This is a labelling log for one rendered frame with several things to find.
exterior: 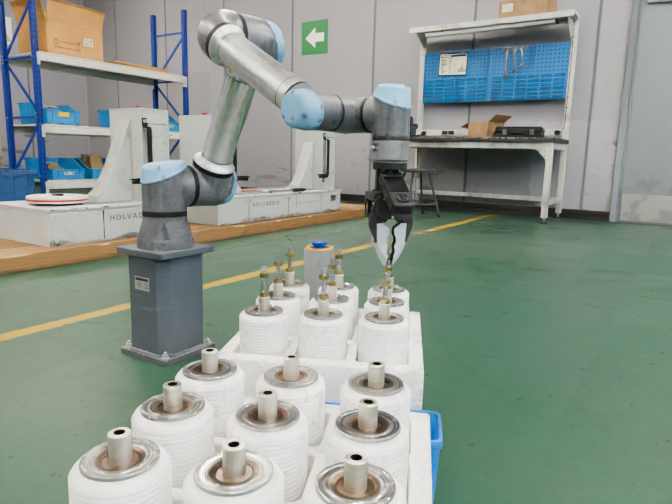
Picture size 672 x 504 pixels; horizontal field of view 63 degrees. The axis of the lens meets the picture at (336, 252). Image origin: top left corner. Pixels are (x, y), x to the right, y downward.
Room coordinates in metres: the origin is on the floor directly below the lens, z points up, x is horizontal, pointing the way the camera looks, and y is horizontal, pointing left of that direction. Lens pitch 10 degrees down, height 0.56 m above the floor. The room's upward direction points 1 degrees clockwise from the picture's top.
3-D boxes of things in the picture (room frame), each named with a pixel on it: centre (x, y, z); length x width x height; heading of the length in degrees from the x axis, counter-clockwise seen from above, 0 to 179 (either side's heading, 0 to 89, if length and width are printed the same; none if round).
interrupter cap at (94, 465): (0.50, 0.21, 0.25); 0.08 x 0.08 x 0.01
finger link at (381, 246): (1.14, -0.09, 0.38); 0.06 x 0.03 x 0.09; 15
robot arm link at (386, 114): (1.14, -0.10, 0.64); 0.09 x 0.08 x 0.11; 48
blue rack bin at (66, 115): (5.62, 2.91, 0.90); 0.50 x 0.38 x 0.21; 59
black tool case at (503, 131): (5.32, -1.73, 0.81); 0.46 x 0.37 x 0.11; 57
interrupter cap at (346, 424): (0.58, -0.04, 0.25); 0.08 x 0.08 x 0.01
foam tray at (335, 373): (1.14, 0.01, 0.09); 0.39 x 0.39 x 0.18; 83
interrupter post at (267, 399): (0.60, 0.08, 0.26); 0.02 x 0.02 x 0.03
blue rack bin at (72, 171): (5.61, 2.89, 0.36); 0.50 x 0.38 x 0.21; 58
